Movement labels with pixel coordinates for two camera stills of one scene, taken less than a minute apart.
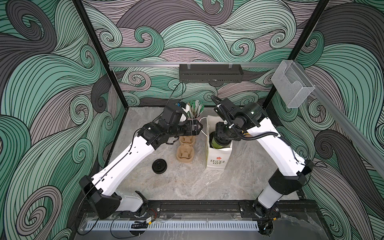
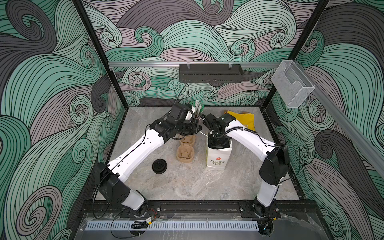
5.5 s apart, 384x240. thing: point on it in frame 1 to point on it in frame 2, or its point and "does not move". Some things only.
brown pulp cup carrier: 185,151 does not move
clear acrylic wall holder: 292,84 does not move
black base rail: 203,209 does not move
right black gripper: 220,131 to 224,145
